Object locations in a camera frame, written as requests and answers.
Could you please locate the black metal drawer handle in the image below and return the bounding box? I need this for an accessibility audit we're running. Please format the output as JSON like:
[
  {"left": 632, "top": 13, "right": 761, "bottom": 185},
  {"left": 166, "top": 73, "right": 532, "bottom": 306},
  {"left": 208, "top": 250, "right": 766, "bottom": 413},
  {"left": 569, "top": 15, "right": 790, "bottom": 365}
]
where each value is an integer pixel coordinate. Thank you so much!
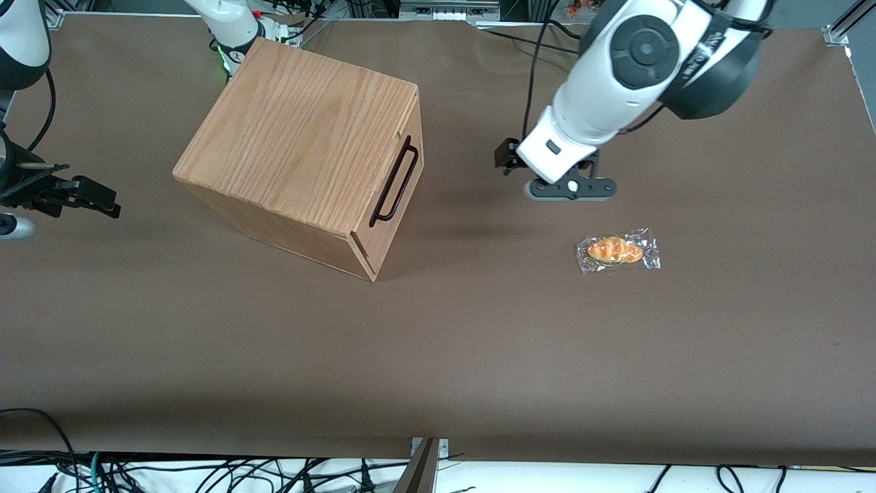
[{"left": 369, "top": 136, "right": 420, "bottom": 229}]

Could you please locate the metal table edge bracket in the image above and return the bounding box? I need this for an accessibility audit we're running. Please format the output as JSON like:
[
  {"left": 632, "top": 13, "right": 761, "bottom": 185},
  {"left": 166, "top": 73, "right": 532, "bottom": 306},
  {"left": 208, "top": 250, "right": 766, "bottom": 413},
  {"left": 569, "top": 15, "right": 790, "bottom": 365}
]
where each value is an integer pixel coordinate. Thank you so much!
[{"left": 394, "top": 437, "right": 450, "bottom": 493}]

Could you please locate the long black table cable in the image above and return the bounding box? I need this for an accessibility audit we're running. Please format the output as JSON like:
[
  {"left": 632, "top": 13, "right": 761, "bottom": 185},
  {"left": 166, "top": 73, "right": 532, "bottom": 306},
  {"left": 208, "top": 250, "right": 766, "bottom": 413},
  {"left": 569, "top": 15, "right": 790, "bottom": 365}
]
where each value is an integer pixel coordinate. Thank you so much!
[{"left": 476, "top": 26, "right": 582, "bottom": 55}]

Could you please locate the grey background device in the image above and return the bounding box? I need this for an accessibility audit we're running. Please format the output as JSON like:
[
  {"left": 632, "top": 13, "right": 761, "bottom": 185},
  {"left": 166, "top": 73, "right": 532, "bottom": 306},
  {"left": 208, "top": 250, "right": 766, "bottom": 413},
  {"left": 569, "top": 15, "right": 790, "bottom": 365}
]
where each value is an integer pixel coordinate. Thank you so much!
[{"left": 400, "top": 0, "right": 502, "bottom": 21}]

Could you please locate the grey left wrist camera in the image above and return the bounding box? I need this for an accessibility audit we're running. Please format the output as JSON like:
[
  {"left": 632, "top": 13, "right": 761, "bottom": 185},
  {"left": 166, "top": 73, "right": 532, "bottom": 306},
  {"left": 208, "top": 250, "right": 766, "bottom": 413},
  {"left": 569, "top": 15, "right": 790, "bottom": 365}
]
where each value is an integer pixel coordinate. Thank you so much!
[{"left": 524, "top": 175, "right": 617, "bottom": 203}]

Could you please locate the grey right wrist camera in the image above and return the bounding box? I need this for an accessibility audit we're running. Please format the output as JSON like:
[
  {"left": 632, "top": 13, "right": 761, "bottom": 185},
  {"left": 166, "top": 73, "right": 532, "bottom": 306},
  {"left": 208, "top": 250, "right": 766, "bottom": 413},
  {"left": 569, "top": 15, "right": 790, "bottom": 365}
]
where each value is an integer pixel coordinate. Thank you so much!
[{"left": 0, "top": 214, "right": 36, "bottom": 240}]

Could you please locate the looped black floor cable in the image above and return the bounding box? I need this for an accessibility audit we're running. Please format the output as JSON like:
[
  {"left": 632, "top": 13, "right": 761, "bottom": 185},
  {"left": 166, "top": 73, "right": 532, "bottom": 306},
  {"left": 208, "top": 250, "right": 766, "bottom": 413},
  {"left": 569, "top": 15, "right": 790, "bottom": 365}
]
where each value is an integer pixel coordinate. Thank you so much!
[{"left": 0, "top": 408, "right": 78, "bottom": 480}]

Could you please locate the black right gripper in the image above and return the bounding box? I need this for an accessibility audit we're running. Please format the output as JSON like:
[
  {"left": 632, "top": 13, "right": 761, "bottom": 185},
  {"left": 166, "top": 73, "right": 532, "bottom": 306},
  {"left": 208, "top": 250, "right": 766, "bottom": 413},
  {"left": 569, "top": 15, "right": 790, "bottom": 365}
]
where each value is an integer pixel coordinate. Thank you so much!
[{"left": 0, "top": 161, "right": 122, "bottom": 220}]

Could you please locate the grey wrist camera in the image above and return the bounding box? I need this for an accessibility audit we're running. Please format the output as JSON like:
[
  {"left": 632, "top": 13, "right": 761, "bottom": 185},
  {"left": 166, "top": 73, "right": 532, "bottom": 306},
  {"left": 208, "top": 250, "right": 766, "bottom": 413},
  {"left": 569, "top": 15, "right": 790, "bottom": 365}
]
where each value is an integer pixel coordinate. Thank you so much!
[
  {"left": 0, "top": 214, "right": 36, "bottom": 240},
  {"left": 524, "top": 175, "right": 617, "bottom": 203}
]

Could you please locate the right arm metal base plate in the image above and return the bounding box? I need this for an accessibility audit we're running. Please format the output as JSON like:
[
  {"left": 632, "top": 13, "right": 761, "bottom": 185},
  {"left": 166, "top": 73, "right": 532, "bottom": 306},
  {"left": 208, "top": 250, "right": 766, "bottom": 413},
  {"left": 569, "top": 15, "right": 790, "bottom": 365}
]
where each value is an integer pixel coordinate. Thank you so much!
[{"left": 259, "top": 15, "right": 303, "bottom": 49}]

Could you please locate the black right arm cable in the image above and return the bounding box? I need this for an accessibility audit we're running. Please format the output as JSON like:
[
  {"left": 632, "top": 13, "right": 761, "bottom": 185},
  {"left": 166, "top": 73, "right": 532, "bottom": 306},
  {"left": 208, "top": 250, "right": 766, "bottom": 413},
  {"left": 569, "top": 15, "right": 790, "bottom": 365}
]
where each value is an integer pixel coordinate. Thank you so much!
[{"left": 26, "top": 67, "right": 57, "bottom": 155}]

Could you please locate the wooden drawer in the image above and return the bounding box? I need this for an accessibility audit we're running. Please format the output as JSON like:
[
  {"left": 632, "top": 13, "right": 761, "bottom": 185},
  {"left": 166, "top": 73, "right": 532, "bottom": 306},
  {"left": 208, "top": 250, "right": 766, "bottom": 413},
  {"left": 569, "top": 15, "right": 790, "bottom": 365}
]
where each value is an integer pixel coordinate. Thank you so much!
[{"left": 350, "top": 92, "right": 425, "bottom": 271}]

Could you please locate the wooden cabinet box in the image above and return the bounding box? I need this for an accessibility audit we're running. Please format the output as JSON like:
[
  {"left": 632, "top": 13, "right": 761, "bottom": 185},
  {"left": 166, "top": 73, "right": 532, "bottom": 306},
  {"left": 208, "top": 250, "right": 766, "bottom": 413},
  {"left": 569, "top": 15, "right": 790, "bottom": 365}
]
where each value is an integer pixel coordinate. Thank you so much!
[{"left": 172, "top": 38, "right": 425, "bottom": 283}]

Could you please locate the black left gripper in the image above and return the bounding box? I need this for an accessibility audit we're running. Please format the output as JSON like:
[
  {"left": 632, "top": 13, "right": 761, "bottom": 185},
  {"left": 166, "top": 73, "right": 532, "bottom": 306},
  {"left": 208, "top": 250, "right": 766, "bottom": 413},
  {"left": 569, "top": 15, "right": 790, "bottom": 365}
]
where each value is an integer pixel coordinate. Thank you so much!
[{"left": 495, "top": 137, "right": 602, "bottom": 181}]

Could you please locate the short black table cable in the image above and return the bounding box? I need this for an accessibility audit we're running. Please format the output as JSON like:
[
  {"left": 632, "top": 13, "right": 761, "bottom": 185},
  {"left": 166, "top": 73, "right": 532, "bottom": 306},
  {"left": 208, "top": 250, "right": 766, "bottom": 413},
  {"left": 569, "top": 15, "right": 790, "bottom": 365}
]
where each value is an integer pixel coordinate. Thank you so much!
[{"left": 544, "top": 18, "right": 589, "bottom": 40}]

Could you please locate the packaged bread roll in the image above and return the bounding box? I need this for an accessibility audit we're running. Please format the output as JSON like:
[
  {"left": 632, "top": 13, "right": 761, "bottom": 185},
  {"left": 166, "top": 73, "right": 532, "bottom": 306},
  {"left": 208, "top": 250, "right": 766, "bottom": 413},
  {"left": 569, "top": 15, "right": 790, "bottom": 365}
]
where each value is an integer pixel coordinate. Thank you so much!
[{"left": 575, "top": 227, "right": 662, "bottom": 276}]

